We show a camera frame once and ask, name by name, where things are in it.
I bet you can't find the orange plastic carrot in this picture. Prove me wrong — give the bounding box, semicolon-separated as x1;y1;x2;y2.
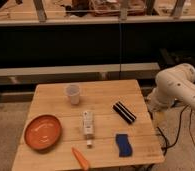
72;148;90;171

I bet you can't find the translucent plastic cup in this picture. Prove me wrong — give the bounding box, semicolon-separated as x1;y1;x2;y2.
65;84;80;105

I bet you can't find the orange ceramic bowl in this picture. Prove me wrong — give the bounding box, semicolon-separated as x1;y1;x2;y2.
24;115;62;150

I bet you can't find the black power cable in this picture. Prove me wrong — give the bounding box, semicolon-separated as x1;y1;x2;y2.
156;105;195;171

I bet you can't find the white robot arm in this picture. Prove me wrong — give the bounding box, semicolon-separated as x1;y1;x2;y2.
147;63;195;112

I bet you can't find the white tube bottle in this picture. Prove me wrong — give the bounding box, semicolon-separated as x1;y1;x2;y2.
83;111;94;148

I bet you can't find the grey metal shelf rail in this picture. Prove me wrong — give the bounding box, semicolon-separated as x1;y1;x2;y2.
0;62;160;77

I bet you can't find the blue sponge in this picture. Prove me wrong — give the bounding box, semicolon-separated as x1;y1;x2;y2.
115;134;133;157

